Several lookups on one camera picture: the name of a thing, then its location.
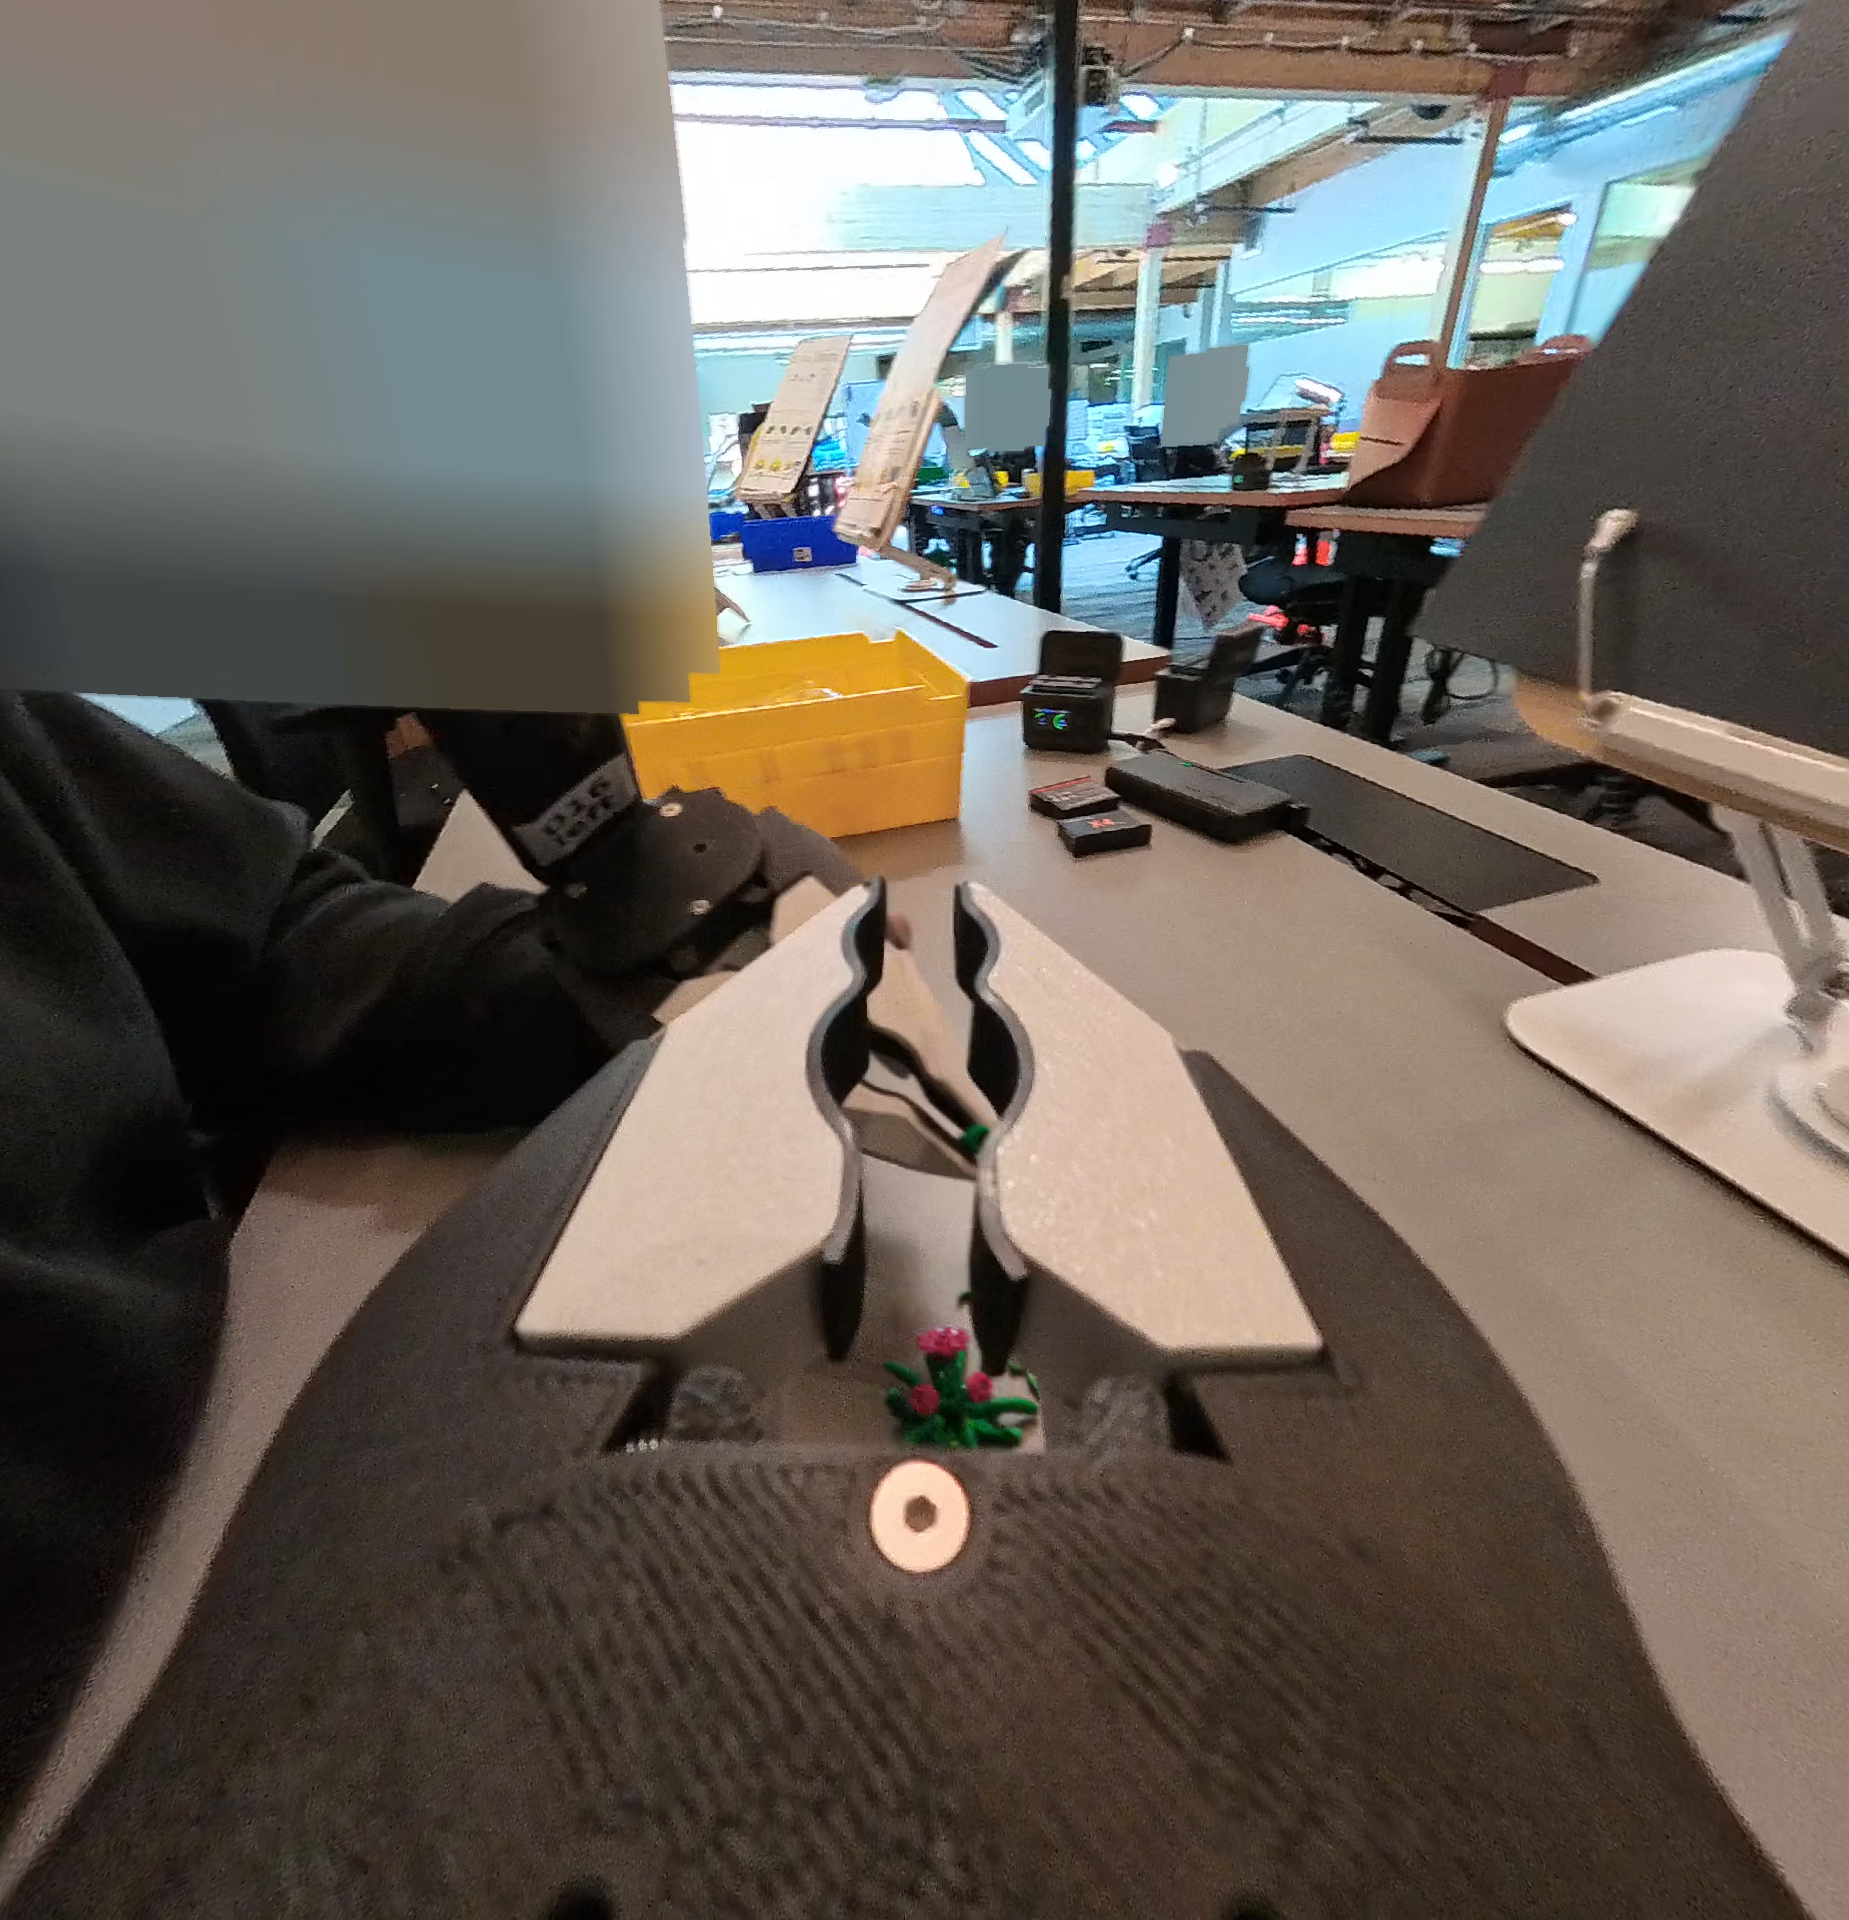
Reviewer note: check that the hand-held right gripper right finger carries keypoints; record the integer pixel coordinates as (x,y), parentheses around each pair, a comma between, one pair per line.
(1134,1185)

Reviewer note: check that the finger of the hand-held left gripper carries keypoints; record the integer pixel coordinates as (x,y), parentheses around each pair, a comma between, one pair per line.
(910,1021)
(901,1150)

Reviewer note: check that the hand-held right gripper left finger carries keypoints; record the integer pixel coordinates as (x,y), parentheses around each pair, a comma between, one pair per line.
(699,1185)

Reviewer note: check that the small green stem piece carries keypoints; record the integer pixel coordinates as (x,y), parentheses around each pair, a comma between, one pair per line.
(975,1136)

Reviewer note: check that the person's left forearm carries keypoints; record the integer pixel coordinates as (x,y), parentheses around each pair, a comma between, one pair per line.
(415,977)

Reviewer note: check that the large yellow plastic bin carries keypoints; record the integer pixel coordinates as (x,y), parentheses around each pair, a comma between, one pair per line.
(804,765)

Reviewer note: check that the pink flower leaf cluster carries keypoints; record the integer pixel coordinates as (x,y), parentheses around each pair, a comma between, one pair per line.
(939,1404)

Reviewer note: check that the small black battery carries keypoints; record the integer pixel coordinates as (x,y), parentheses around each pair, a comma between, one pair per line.
(1074,798)
(1104,833)

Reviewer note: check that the black open charger case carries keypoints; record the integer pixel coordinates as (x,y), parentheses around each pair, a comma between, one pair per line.
(1066,705)
(1209,684)

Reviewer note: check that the small blue storage crate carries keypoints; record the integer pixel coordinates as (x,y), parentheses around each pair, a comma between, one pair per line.
(783,542)

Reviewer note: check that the pale work table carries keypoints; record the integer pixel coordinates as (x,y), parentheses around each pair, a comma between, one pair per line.
(1014,630)

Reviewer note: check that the short cardboard sheet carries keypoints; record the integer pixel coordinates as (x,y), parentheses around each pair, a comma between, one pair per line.
(789,422)

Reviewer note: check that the tall cardboard sheet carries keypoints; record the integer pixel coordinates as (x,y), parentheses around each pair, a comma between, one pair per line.
(910,406)

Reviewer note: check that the white book stand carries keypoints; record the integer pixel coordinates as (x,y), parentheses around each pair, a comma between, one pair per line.
(1660,1051)

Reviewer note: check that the wooden office desk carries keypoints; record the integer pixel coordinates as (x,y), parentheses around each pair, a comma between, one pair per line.
(1389,521)
(1209,491)

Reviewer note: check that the person's black jacket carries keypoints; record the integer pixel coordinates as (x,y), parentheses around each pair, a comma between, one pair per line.
(70,1201)

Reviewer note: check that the black vertical pole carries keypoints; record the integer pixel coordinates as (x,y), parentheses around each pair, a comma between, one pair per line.
(1063,300)

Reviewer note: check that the brown leather bag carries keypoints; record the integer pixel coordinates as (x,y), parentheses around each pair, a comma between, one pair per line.
(1450,428)

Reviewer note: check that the black board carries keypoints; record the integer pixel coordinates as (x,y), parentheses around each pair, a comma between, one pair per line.
(1735,449)

